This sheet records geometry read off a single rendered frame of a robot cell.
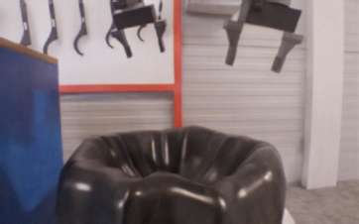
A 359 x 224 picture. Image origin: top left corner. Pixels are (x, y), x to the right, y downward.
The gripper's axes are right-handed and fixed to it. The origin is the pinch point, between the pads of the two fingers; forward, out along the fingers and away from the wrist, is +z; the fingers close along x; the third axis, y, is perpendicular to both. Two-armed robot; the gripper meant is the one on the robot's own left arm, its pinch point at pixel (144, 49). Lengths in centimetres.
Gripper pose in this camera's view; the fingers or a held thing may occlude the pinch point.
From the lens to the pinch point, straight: 69.0
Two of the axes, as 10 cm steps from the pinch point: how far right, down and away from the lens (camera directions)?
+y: 0.8, -6.2, 7.8
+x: -9.8, 1.0, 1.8
